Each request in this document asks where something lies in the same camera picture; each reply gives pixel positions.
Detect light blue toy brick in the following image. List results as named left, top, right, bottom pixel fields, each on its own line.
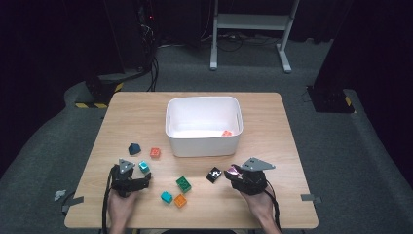
left=160, top=190, right=173, bottom=205

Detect black cables under stand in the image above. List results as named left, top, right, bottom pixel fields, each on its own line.
left=201, top=30, right=283, bottom=53

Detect black floor cable bundle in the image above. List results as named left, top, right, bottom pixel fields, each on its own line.
left=142, top=55, right=160, bottom=93

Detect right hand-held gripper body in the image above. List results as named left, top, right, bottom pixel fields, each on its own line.
left=232, top=157, right=277, bottom=196

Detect black striped stand base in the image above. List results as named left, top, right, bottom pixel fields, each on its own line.
left=75, top=72, right=125, bottom=110

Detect black toy brick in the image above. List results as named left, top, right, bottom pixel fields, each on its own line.
left=206, top=167, right=223, bottom=184

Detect orange toy brick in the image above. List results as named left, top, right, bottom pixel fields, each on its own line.
left=173, top=193, right=188, bottom=209

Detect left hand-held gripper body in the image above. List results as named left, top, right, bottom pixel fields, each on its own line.
left=110, top=158, right=144, bottom=198

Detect grey tape strip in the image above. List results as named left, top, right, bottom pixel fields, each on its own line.
left=61, top=195, right=85, bottom=214
left=300, top=193, right=322, bottom=205

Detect person's left hand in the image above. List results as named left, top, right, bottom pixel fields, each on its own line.
left=107, top=189, right=140, bottom=226

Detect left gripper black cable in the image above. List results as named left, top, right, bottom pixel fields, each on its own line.
left=101, top=164, right=121, bottom=234

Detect white metal stand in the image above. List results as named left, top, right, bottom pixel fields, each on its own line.
left=209, top=0, right=300, bottom=74

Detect white plastic bin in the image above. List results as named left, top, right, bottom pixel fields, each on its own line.
left=165, top=96, right=244, bottom=158

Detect dark blue toy brick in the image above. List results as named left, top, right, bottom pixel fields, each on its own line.
left=128, top=142, right=142, bottom=156

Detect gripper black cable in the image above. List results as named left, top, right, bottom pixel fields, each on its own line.
left=264, top=188, right=282, bottom=234
left=101, top=164, right=121, bottom=234

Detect person's right hand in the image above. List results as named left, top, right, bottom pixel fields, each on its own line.
left=240, top=187, right=278, bottom=226

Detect dark equipment rack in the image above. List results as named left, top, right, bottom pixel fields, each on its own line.
left=135, top=0, right=158, bottom=69

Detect green toy brick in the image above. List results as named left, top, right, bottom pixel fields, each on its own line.
left=175, top=175, right=193, bottom=194

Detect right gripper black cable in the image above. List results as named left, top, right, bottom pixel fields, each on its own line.
left=264, top=188, right=282, bottom=234

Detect purple toy brick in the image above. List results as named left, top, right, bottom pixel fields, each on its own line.
left=227, top=165, right=244, bottom=179

